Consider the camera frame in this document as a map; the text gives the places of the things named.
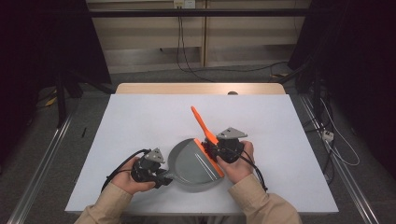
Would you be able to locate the hand-held gripper black cable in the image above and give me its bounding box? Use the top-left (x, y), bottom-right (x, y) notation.
top-left (239, 150), bottom-right (269, 192)
top-left (101, 148), bottom-right (152, 192)

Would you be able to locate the black hanging cable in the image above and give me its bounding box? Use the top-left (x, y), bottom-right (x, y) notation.
top-left (176, 15), bottom-right (216, 83)

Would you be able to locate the beige wooden cabinet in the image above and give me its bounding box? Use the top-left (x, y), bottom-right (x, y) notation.
top-left (85, 0), bottom-right (312, 75)

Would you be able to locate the white floor cable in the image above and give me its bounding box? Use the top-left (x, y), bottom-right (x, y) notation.
top-left (320, 97), bottom-right (361, 167)

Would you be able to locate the black metal stand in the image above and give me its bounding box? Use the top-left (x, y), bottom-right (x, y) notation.
top-left (278, 62), bottom-right (325, 125)
top-left (54, 71), bottom-right (116, 129)

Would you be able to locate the black floor cable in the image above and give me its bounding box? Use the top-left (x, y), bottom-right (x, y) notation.
top-left (186, 61), bottom-right (289, 75)

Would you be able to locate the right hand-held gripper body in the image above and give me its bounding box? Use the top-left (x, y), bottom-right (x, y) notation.
top-left (216, 126), bottom-right (248, 164)

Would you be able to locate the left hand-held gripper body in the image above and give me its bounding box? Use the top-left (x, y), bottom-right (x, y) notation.
top-left (131, 147), bottom-right (166, 185)

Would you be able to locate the wooden table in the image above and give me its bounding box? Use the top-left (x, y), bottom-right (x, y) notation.
top-left (115, 82), bottom-right (287, 96)

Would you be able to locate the person's right hand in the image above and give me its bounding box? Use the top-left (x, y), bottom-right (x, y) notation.
top-left (217, 140), bottom-right (256, 185)

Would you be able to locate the person's left hand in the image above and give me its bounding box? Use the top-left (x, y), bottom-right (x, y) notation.
top-left (111, 156), bottom-right (156, 195)

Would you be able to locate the orange brush with grey bristles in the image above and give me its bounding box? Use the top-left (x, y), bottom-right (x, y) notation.
top-left (190, 105), bottom-right (220, 147)

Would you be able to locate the white power adapter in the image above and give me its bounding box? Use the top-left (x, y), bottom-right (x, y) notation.
top-left (321, 130), bottom-right (335, 143)

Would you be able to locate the metal floor rail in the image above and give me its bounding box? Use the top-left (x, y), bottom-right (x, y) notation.
top-left (6, 115), bottom-right (74, 224)
top-left (298, 94), bottom-right (381, 224)

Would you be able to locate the black horizontal bar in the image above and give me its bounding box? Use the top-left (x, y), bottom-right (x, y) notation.
top-left (88, 8), bottom-right (312, 18)

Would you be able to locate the grey dustpan with orange edge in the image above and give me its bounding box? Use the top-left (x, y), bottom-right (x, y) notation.
top-left (167, 137), bottom-right (226, 193)

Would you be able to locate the left hand-held gripper black cable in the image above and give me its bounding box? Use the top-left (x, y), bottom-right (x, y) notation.
top-left (101, 148), bottom-right (152, 192)

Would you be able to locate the right hand-held gripper black cable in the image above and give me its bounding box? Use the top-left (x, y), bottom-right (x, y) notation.
top-left (239, 150), bottom-right (269, 192)

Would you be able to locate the white wall socket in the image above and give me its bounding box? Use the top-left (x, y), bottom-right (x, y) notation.
top-left (173, 0), bottom-right (196, 9)

